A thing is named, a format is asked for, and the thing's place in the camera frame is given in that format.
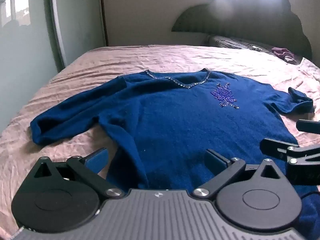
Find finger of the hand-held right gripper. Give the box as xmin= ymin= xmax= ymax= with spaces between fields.
xmin=296 ymin=120 xmax=320 ymax=133
xmin=260 ymin=138 xmax=320 ymax=166

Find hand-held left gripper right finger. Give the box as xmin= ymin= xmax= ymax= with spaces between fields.
xmin=192 ymin=149 xmax=286 ymax=202

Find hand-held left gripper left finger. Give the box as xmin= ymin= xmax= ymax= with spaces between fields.
xmin=34 ymin=148 xmax=125 ymax=201

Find blue knit sweater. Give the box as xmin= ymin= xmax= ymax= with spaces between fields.
xmin=30 ymin=68 xmax=320 ymax=240

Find purple cloth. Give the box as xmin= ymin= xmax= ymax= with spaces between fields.
xmin=271 ymin=46 xmax=303 ymax=65

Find patterned pillow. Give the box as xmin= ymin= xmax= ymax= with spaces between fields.
xmin=207 ymin=35 xmax=304 ymax=63

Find pink bed sheet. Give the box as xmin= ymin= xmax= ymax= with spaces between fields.
xmin=0 ymin=44 xmax=320 ymax=240

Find dark scalloped headboard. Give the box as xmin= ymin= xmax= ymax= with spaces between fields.
xmin=171 ymin=0 xmax=313 ymax=58

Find reflective glass wardrobe door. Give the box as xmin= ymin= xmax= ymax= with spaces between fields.
xmin=0 ymin=0 xmax=67 ymax=132

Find matte wardrobe door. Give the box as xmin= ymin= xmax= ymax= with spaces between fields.
xmin=51 ymin=0 xmax=108 ymax=67

